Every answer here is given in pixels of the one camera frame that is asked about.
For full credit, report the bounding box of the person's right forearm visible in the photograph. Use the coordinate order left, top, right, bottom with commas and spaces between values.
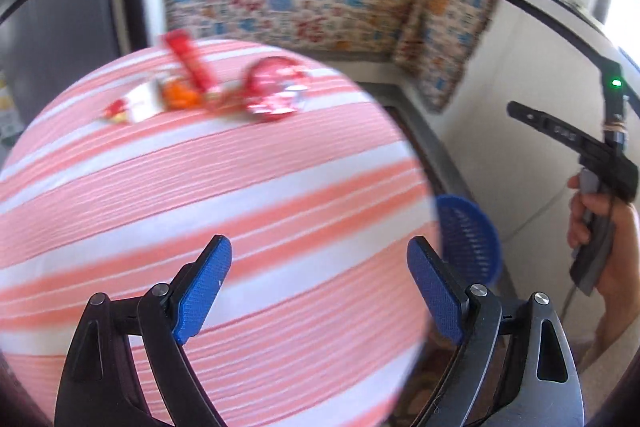
580, 294, 640, 374

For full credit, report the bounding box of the blue plastic basket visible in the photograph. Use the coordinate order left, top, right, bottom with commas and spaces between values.
434, 194, 502, 288

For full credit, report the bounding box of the long red snack wrapper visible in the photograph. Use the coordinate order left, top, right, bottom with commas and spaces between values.
164, 31, 218, 94

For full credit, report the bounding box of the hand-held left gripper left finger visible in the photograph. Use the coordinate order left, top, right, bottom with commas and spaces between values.
54, 234, 233, 427

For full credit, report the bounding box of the white and red snack wrapper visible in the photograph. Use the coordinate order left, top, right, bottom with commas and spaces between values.
104, 79, 167, 126

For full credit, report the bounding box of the round red foil wrapper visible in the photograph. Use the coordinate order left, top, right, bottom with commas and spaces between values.
243, 56, 312, 124

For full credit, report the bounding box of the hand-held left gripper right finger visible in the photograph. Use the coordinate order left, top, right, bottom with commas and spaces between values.
406, 236, 586, 427

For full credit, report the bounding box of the orange and white snack wrapper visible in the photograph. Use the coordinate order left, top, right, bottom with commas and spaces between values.
164, 76, 202, 109

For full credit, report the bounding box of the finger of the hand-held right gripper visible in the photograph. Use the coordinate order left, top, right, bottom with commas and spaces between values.
506, 101, 608, 158

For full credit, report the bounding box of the small printed cloth cover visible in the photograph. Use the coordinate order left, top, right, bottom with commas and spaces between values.
392, 0, 501, 114

